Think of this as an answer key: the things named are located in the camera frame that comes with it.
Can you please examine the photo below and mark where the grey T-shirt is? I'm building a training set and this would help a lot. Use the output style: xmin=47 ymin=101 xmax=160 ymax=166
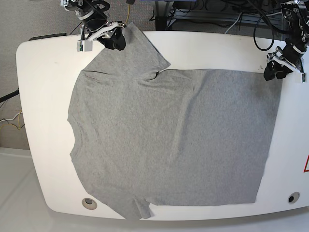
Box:
xmin=68 ymin=24 xmax=282 ymax=220

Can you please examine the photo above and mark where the table grommet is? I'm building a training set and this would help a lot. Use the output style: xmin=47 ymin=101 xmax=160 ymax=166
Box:
xmin=288 ymin=192 xmax=300 ymax=203
xmin=82 ymin=198 xmax=97 ymax=210

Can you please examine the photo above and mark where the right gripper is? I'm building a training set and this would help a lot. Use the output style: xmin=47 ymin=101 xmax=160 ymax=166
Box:
xmin=81 ymin=18 xmax=126 ymax=51

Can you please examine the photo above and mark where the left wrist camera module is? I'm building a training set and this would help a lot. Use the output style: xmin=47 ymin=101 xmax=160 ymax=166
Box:
xmin=77 ymin=40 xmax=93 ymax=52

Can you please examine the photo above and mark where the white cable on floor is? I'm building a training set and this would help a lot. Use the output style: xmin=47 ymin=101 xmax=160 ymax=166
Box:
xmin=0 ymin=111 xmax=23 ymax=122

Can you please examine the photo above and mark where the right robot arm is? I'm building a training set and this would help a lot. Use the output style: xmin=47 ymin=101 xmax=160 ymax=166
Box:
xmin=60 ymin=0 xmax=126 ymax=52

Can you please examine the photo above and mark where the right table grommet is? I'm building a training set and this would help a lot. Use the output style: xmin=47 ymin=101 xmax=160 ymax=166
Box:
xmin=288 ymin=192 xmax=300 ymax=203

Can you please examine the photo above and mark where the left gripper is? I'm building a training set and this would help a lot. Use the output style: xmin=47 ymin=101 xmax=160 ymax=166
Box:
xmin=264 ymin=45 xmax=305 ymax=81

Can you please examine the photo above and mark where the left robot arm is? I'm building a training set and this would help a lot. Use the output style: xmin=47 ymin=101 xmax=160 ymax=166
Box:
xmin=264 ymin=0 xmax=309 ymax=82

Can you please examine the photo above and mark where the red triangle sticker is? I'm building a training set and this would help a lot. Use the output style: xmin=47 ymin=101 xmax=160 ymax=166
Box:
xmin=304 ymin=156 xmax=309 ymax=173

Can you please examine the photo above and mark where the black table leg base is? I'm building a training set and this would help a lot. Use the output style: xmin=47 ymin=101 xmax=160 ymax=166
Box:
xmin=155 ymin=16 xmax=169 ymax=31

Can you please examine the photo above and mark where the left table grommet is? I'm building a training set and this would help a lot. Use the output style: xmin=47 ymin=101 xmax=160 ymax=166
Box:
xmin=82 ymin=198 xmax=97 ymax=210

